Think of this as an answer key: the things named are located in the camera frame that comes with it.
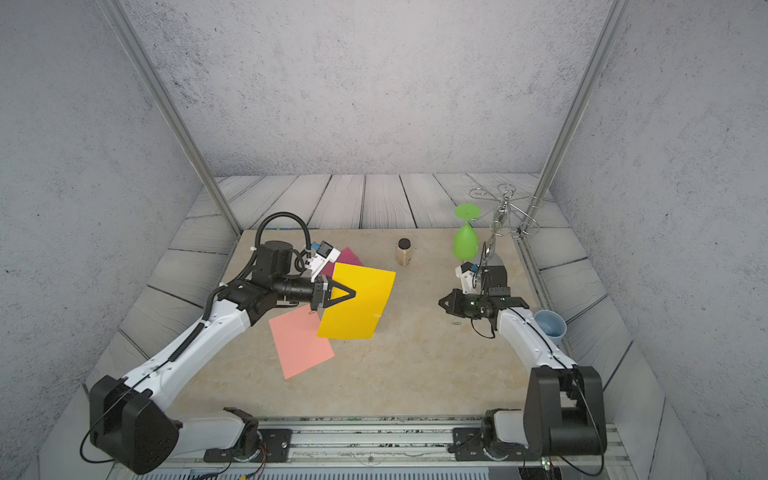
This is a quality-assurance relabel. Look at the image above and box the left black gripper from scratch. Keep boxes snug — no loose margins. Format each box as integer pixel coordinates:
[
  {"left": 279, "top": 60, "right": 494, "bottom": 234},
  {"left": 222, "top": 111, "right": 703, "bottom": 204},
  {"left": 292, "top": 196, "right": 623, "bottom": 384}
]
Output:
[{"left": 272, "top": 272, "right": 355, "bottom": 312}]

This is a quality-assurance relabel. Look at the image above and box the yellow paper sheet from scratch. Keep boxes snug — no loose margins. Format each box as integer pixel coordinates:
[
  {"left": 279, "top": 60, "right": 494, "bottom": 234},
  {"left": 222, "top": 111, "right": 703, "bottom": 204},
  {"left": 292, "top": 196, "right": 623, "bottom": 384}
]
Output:
[{"left": 317, "top": 264, "right": 396, "bottom": 340}]

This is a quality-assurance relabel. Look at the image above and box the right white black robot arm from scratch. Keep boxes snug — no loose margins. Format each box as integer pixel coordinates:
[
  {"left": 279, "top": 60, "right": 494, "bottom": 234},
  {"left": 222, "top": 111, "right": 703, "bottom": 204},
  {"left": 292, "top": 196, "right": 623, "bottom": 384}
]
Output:
[{"left": 438, "top": 245, "right": 608, "bottom": 466}]

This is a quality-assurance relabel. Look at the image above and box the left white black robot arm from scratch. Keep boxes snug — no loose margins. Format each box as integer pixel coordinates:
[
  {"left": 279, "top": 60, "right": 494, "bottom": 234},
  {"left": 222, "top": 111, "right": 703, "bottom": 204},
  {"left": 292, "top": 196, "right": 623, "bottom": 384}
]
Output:
[{"left": 81, "top": 212, "right": 356, "bottom": 475}]

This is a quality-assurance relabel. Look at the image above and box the magenta paper sheet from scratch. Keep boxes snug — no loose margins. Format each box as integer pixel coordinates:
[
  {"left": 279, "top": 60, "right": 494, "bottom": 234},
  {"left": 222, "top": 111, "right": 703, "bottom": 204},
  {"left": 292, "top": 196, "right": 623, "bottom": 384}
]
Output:
[{"left": 320, "top": 248, "right": 363, "bottom": 277}]

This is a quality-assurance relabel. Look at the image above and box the salmon pink paper sheet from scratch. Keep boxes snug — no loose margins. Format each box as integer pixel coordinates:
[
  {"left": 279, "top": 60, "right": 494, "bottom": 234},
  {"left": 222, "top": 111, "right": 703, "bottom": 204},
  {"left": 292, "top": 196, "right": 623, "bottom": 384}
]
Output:
[{"left": 269, "top": 306, "right": 334, "bottom": 379}]

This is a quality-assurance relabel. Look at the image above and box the green plastic wine glass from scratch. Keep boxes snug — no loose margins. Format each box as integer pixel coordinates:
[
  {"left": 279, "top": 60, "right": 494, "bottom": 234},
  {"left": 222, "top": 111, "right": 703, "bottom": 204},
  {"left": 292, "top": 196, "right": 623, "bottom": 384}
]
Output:
[{"left": 452, "top": 203, "right": 482, "bottom": 261}]

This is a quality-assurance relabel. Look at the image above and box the small black-capped bottle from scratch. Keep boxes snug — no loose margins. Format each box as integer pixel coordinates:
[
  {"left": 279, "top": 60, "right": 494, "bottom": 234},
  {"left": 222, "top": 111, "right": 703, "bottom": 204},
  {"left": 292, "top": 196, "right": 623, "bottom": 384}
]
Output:
[{"left": 395, "top": 238, "right": 412, "bottom": 266}]

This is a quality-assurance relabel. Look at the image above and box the light blue cup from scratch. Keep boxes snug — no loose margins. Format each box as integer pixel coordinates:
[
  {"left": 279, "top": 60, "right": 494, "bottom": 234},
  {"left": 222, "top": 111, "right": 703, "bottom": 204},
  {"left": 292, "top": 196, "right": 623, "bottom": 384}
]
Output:
[{"left": 534, "top": 309, "right": 567, "bottom": 345}]

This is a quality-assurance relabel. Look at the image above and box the chrome glass holder stand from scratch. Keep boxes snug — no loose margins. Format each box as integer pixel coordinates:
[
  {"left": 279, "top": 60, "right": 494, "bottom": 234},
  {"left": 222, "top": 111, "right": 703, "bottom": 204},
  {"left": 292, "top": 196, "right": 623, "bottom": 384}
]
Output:
[{"left": 471, "top": 182, "right": 541, "bottom": 264}]

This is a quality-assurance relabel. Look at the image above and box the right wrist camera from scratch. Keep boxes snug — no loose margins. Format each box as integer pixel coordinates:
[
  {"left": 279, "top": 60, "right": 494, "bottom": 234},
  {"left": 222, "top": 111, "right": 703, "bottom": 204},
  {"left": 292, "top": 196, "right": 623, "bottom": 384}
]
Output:
[{"left": 455, "top": 262, "right": 481, "bottom": 295}]

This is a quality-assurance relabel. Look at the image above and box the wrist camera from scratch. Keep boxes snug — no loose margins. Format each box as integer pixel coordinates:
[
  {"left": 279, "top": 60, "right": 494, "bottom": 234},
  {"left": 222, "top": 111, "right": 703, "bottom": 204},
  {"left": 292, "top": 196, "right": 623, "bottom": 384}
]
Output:
[
  {"left": 455, "top": 262, "right": 481, "bottom": 295},
  {"left": 304, "top": 241, "right": 341, "bottom": 280}
]

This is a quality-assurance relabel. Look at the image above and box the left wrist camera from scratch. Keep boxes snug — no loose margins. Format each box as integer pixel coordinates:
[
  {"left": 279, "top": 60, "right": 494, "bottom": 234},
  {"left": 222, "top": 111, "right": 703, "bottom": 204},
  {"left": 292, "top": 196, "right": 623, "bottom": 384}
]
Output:
[{"left": 304, "top": 241, "right": 341, "bottom": 280}]

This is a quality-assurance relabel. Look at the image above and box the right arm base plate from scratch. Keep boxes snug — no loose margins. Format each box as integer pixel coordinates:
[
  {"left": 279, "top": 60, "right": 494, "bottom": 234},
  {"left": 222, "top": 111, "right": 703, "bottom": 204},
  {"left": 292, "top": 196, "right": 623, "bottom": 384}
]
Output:
[{"left": 447, "top": 427, "right": 537, "bottom": 463}]

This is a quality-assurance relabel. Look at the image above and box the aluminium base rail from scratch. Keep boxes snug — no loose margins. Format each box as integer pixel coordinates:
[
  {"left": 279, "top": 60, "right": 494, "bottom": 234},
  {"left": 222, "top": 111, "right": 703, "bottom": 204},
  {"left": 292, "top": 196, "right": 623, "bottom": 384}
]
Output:
[{"left": 147, "top": 417, "right": 650, "bottom": 479}]

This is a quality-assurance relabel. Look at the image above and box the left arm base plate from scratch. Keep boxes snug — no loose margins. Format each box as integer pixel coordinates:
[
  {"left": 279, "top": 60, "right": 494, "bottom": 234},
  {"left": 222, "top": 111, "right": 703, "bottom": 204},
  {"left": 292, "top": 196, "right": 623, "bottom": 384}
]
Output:
[{"left": 203, "top": 428, "right": 293, "bottom": 463}]

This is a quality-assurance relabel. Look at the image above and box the left aluminium frame post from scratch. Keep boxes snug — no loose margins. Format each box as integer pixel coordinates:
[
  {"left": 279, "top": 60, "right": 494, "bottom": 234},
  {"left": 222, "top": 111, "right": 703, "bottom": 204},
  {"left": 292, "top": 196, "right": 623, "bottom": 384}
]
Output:
[{"left": 97, "top": 0, "right": 244, "bottom": 238}]

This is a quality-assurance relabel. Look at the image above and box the aluminium frame post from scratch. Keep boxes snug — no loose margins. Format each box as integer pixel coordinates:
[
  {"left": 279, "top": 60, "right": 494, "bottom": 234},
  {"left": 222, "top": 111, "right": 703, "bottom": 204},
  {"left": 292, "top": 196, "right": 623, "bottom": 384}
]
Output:
[
  {"left": 518, "top": 0, "right": 631, "bottom": 236},
  {"left": 97, "top": 0, "right": 244, "bottom": 238}
]

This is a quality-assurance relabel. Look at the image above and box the right aluminium frame post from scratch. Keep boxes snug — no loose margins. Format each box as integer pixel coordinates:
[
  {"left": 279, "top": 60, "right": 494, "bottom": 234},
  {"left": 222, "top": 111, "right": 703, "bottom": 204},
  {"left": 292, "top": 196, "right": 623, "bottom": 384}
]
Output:
[{"left": 518, "top": 0, "right": 631, "bottom": 236}]

